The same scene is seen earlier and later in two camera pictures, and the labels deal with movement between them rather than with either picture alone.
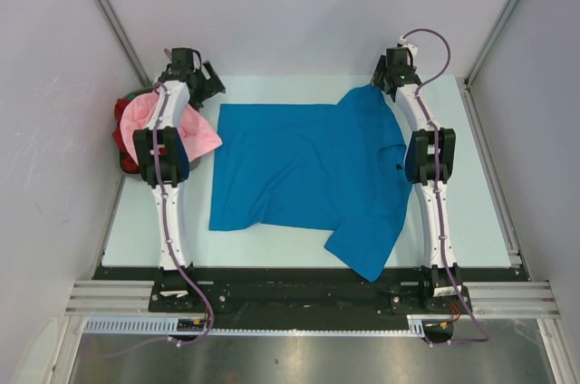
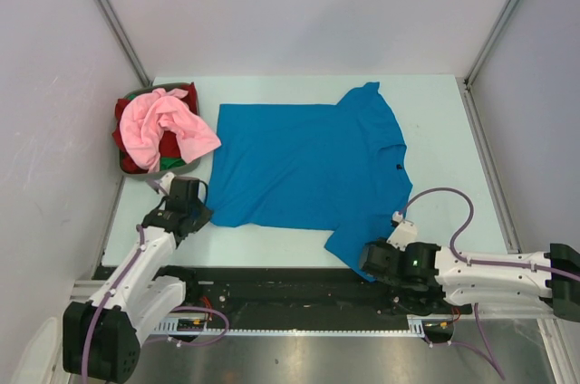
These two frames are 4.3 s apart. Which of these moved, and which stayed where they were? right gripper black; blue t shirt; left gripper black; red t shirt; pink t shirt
Moved: right gripper black; left gripper black
Stayed: pink t shirt; red t shirt; blue t shirt
